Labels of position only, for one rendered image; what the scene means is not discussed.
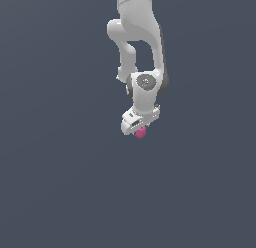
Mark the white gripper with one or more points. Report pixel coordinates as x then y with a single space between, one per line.
136 119

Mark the small pink object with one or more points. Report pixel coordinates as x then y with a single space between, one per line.
141 133

